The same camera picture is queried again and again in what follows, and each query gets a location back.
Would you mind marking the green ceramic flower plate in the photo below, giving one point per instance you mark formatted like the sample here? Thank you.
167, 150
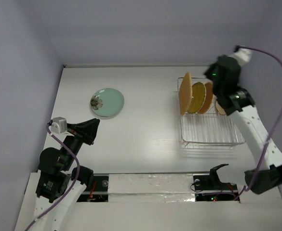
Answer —
107, 102

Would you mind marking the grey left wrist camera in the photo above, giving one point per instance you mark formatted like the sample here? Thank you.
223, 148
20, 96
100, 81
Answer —
57, 125

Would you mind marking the large oval woven tray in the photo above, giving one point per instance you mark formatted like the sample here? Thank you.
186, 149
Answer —
185, 93

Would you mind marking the wire dish rack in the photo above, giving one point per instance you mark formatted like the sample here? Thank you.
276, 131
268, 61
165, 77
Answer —
210, 129

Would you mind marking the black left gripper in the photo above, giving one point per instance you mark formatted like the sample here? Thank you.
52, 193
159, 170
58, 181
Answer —
87, 130

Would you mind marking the small orange woven tray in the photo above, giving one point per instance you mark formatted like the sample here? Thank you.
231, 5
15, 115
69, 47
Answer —
208, 98

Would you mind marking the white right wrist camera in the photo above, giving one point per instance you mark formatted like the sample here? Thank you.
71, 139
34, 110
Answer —
242, 55

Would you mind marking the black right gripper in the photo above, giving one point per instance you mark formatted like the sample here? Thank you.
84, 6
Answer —
218, 87

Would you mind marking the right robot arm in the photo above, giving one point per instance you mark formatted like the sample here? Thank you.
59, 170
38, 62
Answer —
240, 107

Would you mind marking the beige ceramic bird plate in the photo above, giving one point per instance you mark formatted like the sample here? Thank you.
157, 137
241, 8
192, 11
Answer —
219, 109

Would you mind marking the green-rimmed round woven tray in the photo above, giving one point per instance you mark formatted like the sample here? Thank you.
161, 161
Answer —
198, 97

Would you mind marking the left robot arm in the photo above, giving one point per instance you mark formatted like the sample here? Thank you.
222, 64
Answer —
62, 178

